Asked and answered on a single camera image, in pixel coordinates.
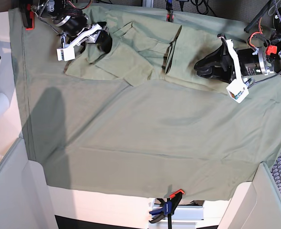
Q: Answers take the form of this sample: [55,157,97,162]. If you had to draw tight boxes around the orange black clamp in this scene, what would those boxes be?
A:
[19,0,34,31]
[166,0,174,22]

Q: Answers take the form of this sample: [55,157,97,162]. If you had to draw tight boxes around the light green T-shirt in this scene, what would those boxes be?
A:
[65,21,226,93]

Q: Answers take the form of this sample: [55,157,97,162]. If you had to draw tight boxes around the orange black clamp far middle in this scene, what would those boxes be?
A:
[166,0,174,22]

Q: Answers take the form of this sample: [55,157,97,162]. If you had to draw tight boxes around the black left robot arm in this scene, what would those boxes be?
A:
[194,0,281,87]

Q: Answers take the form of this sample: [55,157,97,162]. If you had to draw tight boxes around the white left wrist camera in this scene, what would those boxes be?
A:
[226,79,249,104]

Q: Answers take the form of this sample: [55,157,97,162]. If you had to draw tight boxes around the orange black clamp far left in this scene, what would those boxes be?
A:
[19,0,34,31]

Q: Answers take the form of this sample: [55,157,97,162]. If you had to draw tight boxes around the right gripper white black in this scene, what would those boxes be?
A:
[60,21,113,53]

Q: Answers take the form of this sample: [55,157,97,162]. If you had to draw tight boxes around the green table cloth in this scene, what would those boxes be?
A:
[9,4,281,201]

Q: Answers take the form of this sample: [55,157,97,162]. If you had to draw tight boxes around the black power adapter cables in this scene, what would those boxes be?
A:
[177,0,217,17]

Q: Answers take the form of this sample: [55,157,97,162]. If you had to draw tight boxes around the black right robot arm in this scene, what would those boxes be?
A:
[31,0,113,61]

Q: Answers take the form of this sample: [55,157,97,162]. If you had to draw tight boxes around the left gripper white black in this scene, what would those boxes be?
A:
[194,33,238,83]

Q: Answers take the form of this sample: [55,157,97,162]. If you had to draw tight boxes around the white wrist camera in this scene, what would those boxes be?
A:
[226,79,249,104]
[56,47,75,61]

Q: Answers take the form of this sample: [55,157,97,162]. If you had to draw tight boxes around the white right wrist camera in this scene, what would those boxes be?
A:
[56,47,75,61]

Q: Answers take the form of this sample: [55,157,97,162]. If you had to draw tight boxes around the blue orange bar clamp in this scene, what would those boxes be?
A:
[149,189,185,229]

